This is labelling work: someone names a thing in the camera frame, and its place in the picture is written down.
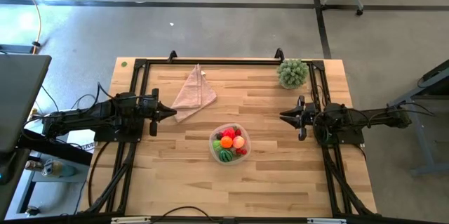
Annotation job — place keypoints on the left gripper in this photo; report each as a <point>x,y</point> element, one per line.
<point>149,110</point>

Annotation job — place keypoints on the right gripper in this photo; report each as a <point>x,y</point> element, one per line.
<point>308,117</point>

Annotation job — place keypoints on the clear plastic tupperware container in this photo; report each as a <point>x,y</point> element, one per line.
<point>248,139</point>

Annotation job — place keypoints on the toy blackberry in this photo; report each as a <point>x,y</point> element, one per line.
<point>218,136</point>

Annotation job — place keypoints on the green toy cabbage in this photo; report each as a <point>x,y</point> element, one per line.
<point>216,145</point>

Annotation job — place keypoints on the red toy bell pepper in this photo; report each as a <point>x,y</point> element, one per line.
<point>228,133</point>

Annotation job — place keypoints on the orange toy pumpkin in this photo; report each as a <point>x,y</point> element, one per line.
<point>226,142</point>

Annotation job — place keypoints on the green striped toy watermelon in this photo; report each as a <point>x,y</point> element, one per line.
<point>226,156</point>

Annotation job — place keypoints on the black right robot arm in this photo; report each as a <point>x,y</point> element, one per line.
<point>368,118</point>

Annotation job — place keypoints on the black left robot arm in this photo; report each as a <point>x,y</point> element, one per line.
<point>87,117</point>

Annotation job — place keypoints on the beige folded cloth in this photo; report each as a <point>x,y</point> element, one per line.
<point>194,94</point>

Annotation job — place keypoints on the green round sticker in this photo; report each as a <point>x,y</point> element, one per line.
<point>124,64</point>

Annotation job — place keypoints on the white printed paper sheet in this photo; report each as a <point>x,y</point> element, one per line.
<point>79,143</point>

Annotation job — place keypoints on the white label strip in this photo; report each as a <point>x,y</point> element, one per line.
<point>326,220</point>
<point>129,220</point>

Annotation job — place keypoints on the grey metal desk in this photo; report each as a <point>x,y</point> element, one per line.
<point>426,146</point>

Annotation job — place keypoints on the grey flat monitor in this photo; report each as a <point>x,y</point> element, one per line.
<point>21,101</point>

